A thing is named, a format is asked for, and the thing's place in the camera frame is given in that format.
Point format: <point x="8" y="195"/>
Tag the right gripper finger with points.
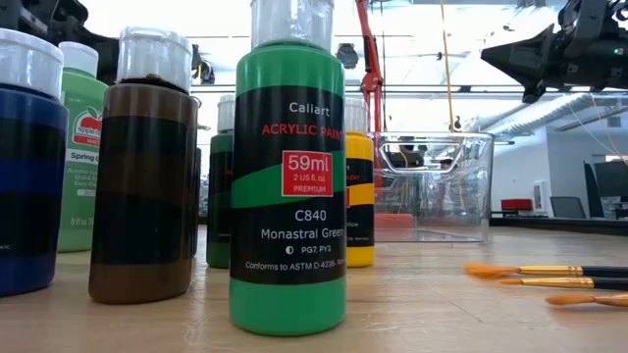
<point x="520" y="56"/>

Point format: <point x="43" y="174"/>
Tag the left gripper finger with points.
<point x="108" y="59"/>

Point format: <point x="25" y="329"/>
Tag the blue paint bottle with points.
<point x="29" y="171"/>

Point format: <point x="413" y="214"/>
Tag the tall light green paint bottle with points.
<point x="81" y="196"/>

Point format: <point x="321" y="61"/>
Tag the brown paint bottle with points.
<point x="142" y="196"/>

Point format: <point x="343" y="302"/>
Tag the black paint bottle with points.
<point x="196" y="196"/>

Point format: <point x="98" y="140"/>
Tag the dark green paint bottle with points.
<point x="220" y="196"/>

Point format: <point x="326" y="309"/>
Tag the yellow paint bottle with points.
<point x="360" y="196"/>

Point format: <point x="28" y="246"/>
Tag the bright green paint bottle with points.
<point x="287" y="220"/>

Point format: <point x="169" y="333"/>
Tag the black computer monitor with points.
<point x="611" y="179"/>

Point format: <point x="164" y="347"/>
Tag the grey office chair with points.
<point x="567" y="207"/>

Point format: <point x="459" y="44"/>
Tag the red topped black cart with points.
<point x="516" y="204"/>

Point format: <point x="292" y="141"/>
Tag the clear plastic bin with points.
<point x="441" y="196"/>

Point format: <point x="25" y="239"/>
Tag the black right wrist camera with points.
<point x="586" y="19"/>

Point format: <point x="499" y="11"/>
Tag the white wall box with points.
<point x="541" y="196"/>

